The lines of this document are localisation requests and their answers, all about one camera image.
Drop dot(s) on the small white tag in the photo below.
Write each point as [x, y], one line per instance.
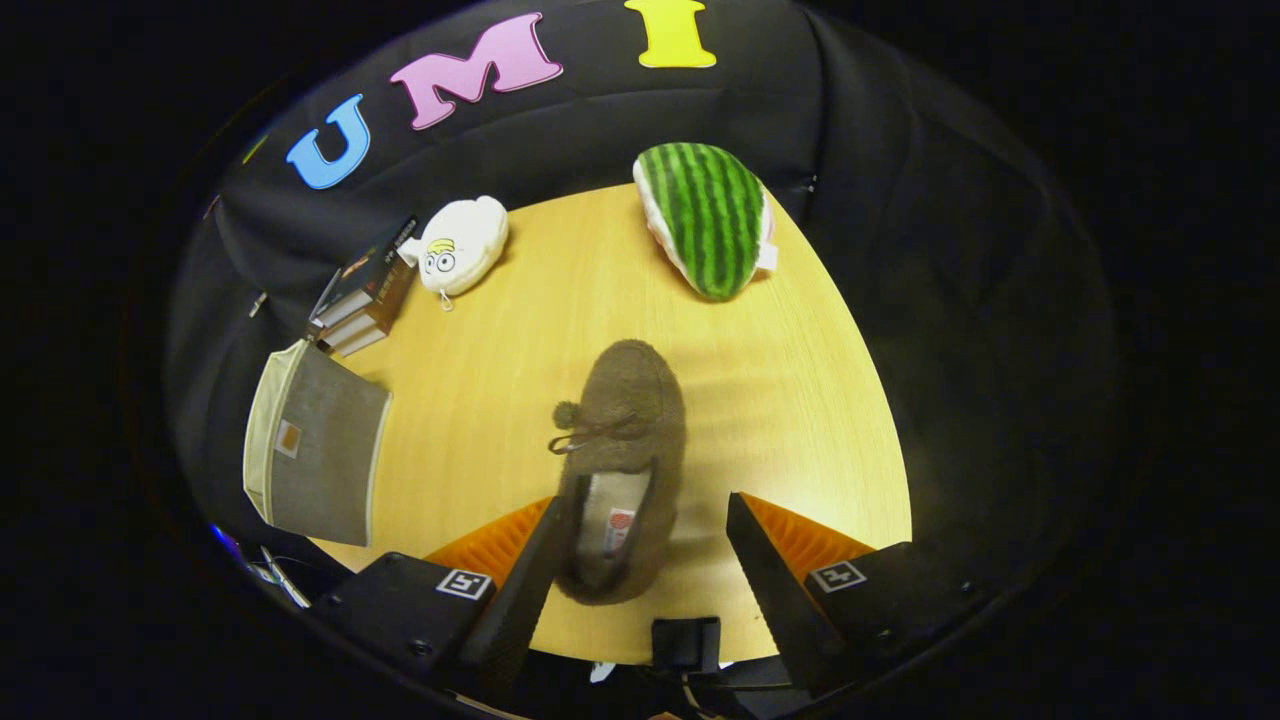
[258, 304]

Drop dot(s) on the grey fabric storage box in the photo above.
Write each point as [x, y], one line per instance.
[330, 460]

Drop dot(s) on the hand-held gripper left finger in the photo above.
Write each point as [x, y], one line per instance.
[510, 620]

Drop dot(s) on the white plush toy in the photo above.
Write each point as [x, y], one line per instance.
[470, 235]

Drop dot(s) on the brown fuzzy shoe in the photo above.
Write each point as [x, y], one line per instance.
[630, 390]

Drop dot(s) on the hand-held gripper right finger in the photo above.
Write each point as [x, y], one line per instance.
[770, 590]

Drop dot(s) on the brown cover book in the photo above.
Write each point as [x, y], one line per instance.
[388, 312]

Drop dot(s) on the black plastic block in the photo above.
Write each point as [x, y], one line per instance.
[685, 643]

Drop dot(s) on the watermelon slice plush toy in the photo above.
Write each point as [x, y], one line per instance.
[705, 215]

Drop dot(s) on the black backdrop cloth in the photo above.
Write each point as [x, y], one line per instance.
[850, 120]

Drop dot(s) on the dark cover book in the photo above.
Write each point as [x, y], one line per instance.
[375, 270]

